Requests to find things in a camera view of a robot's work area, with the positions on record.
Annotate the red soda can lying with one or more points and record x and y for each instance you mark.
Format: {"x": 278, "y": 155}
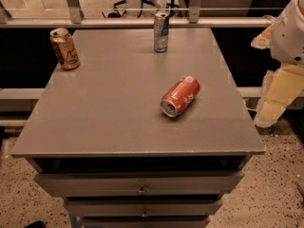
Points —
{"x": 179, "y": 96}

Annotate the grey metal railing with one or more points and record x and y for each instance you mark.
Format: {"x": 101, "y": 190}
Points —
{"x": 44, "y": 14}

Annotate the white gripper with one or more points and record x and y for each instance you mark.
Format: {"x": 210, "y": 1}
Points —
{"x": 289, "y": 38}

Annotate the middle drawer with knob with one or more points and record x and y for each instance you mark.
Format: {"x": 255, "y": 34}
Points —
{"x": 143, "y": 207}

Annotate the drawer with knob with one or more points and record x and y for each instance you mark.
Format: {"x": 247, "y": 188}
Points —
{"x": 143, "y": 207}
{"x": 99, "y": 185}

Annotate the top drawer with knob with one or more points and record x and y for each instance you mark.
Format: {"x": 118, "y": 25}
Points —
{"x": 99, "y": 185}

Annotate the orange-gold soda can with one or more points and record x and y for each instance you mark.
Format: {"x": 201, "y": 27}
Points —
{"x": 63, "y": 45}

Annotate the bottom drawer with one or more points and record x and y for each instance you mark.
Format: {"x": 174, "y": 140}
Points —
{"x": 161, "y": 222}

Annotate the grey drawer cabinet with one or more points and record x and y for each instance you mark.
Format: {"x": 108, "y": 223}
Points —
{"x": 104, "y": 117}

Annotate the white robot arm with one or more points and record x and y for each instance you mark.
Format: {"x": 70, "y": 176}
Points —
{"x": 285, "y": 40}

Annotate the office chair base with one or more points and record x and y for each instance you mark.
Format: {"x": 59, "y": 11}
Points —
{"x": 134, "y": 8}

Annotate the black shoe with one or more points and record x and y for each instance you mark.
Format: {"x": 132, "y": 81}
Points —
{"x": 36, "y": 224}

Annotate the silver blue energy drink can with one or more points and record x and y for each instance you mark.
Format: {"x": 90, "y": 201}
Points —
{"x": 161, "y": 28}

